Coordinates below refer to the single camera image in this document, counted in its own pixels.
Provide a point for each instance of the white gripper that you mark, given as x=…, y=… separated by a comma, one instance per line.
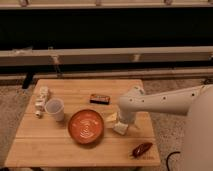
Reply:
x=126, y=117

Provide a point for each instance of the white sponge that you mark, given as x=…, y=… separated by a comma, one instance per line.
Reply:
x=120, y=128

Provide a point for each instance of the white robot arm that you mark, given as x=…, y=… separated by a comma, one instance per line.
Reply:
x=194, y=102

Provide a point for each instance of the orange ceramic bowl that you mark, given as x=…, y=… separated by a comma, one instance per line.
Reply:
x=86, y=126

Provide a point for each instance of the dark rectangular snack bar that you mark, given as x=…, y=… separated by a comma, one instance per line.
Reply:
x=99, y=99

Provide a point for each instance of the dark red chili pepper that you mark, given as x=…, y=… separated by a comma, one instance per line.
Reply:
x=141, y=149

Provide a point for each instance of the translucent plastic cup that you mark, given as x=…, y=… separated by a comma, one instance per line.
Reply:
x=55, y=108

